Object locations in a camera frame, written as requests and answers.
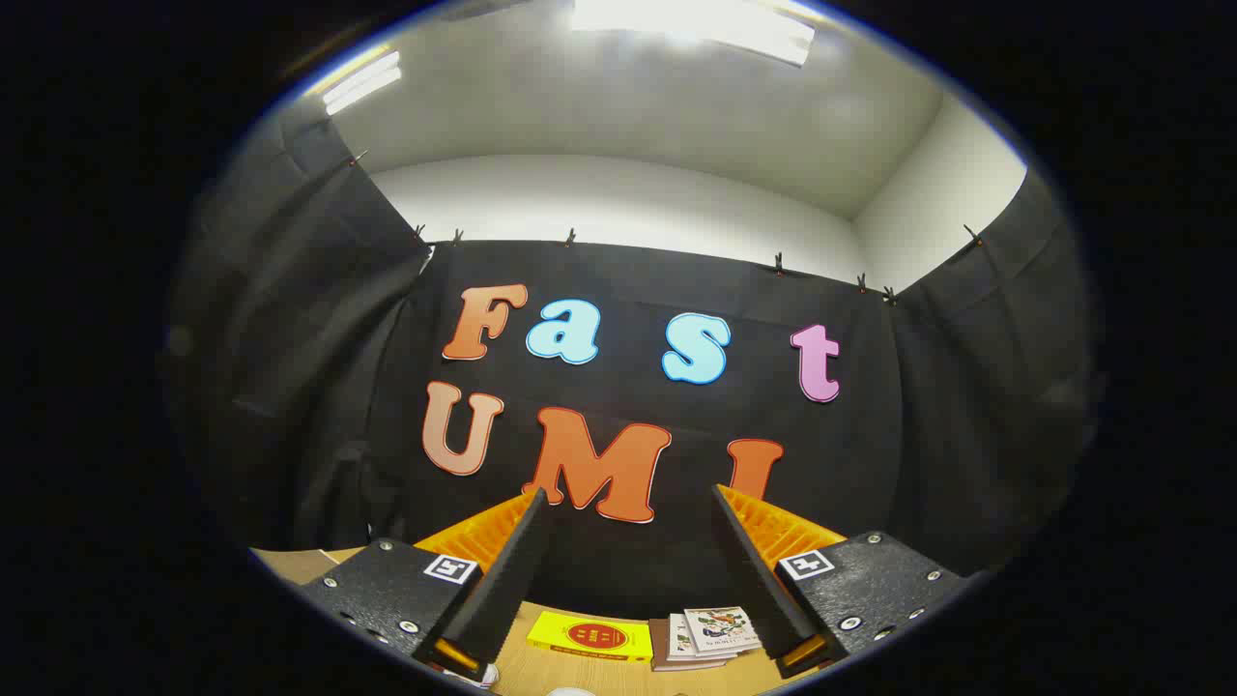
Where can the white paperback book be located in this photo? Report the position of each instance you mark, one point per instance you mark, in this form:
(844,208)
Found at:
(678,638)

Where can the thick yellow book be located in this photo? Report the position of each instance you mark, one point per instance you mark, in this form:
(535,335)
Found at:
(591,636)

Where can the white illustrated cover book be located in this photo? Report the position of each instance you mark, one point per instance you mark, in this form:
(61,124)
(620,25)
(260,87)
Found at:
(720,628)

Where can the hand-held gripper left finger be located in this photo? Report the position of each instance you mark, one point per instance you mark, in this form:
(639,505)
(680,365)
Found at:
(512,580)

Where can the ceiling light panel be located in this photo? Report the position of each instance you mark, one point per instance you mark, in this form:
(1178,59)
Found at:
(696,27)

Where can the row of small black clips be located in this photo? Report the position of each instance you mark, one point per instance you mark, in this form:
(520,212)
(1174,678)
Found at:
(779,263)

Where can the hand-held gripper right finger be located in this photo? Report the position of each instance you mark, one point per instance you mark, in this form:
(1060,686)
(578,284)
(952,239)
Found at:
(759,590)

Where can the ceiling strip light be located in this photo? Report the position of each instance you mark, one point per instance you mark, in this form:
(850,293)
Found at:
(362,85)

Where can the brown cover book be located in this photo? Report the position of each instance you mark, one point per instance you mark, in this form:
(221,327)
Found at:
(659,650)

